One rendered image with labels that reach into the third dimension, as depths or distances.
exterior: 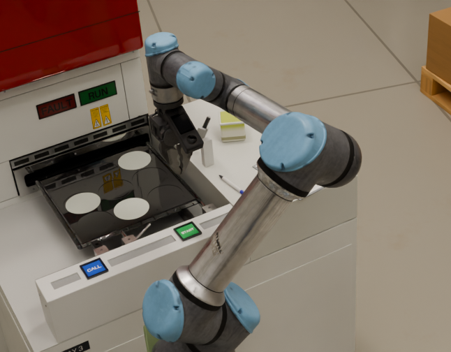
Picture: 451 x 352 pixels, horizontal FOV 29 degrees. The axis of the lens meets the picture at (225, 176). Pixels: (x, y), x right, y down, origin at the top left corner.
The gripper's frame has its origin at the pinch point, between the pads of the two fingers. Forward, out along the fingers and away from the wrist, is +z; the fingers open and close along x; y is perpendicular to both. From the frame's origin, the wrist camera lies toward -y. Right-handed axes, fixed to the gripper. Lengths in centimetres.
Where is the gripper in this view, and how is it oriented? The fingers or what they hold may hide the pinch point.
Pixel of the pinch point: (181, 171)
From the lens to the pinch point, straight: 214.2
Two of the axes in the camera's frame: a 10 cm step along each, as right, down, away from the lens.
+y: -4.8, -4.8, 7.4
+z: 0.8, 8.1, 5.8
